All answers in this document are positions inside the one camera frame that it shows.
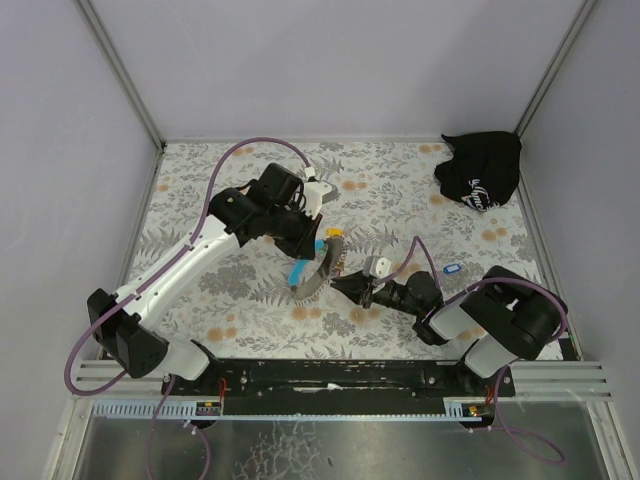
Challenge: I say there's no blue keyring handle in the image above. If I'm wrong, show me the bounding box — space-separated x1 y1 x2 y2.
287 239 325 287

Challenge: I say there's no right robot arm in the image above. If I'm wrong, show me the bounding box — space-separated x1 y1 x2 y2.
331 266 568 379

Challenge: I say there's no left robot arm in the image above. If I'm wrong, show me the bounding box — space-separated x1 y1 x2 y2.
87 163 335 380

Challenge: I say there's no yellow key tag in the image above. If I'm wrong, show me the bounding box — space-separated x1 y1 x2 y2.
326 228 344 238

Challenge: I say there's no blue key tag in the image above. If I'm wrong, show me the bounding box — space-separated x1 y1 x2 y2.
443 263 462 275

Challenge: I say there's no floral table mat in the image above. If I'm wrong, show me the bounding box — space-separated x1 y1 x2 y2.
130 142 541 359

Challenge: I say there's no black cloth bag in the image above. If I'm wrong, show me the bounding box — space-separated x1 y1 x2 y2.
434 131 522 212

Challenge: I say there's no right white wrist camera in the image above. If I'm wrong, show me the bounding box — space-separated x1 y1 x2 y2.
362 256 392 279

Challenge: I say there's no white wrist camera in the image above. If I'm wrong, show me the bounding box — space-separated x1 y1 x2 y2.
301 167 338 219
362 256 392 279

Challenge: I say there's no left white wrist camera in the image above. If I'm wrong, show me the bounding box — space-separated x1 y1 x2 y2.
301 167 338 219

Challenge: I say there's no white cable duct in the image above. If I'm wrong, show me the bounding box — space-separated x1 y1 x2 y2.
91 400 483 426

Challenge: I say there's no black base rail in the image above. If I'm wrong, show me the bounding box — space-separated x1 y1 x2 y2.
162 359 496 414

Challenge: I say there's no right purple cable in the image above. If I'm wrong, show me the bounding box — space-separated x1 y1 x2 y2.
379 235 571 464

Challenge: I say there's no left aluminium frame post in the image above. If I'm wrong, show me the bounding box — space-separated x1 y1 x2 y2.
73 0 166 152

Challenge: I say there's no aluminium frame post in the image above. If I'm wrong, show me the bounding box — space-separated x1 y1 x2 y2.
73 0 166 152
513 0 601 137

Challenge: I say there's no right aluminium frame post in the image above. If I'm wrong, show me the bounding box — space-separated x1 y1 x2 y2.
513 0 601 137

